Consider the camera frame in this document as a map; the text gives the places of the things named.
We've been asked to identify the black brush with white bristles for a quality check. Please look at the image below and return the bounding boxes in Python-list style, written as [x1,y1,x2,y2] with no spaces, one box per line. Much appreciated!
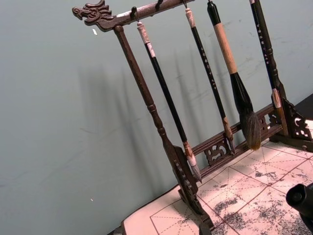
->
[136,21,202,184]

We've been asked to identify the carved dark wooden brush rack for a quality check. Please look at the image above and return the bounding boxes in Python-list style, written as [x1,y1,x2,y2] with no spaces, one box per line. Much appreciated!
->
[72,0,313,235]

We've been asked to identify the thin black brush dark bristles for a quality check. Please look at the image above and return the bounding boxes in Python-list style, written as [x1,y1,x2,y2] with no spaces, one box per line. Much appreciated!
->
[184,7,236,155]

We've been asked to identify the white practice sheet red grid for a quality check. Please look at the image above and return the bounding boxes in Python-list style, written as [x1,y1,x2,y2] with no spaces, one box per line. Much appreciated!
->
[123,140,313,235]

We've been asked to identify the black lettered brush brown bristles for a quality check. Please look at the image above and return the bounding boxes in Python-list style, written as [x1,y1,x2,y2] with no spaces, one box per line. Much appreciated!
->
[248,0,290,136]

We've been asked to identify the black table cloth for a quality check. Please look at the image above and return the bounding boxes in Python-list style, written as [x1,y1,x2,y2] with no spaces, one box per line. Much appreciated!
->
[291,92,313,124]

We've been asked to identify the black round object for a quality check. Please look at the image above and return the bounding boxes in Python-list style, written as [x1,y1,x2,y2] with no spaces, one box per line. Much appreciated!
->
[285,182,313,222]

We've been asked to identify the large tan handled brush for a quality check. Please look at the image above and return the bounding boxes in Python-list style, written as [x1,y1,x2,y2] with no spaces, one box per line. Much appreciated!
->
[206,0,262,151]

